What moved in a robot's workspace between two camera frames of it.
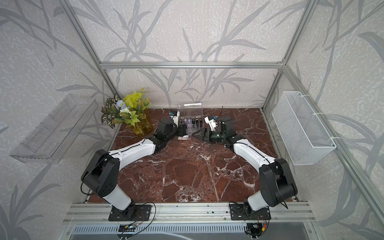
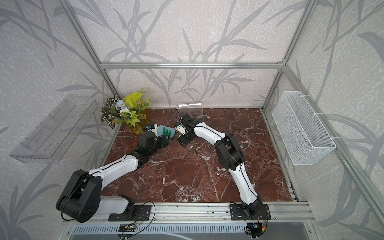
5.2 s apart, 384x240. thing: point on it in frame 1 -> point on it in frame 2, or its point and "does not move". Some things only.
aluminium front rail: [193, 213] does not move
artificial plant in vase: [132, 110] does not move
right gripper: [204, 132] -> [183, 141]
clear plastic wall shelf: [49, 143] does not move
